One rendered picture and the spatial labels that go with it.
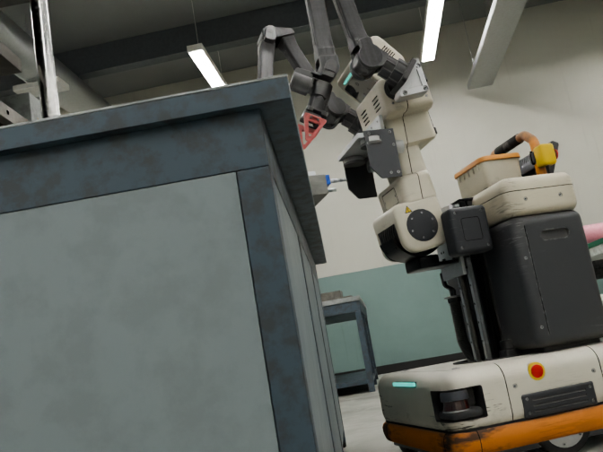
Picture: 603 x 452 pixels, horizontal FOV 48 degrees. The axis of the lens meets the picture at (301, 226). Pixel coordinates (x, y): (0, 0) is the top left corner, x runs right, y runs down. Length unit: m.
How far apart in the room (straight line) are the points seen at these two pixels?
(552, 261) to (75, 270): 1.49
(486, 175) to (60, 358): 1.62
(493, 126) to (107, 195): 8.28
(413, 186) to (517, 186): 0.32
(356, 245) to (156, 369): 7.79
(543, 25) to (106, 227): 8.96
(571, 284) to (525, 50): 7.54
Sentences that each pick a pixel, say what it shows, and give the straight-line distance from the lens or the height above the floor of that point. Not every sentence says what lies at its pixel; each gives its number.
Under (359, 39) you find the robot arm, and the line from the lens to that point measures 2.15.
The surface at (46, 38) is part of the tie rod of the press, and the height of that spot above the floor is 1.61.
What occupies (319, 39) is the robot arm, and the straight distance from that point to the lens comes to 2.14.
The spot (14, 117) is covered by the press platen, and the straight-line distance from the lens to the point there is 2.35.
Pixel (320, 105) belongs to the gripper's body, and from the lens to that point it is 2.05.
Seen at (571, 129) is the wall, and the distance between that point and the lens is 9.33.
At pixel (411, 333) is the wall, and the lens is 8.65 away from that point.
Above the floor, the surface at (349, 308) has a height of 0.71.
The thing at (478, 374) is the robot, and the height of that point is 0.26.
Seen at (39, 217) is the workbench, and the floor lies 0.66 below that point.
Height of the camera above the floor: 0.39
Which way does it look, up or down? 11 degrees up
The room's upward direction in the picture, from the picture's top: 10 degrees counter-clockwise
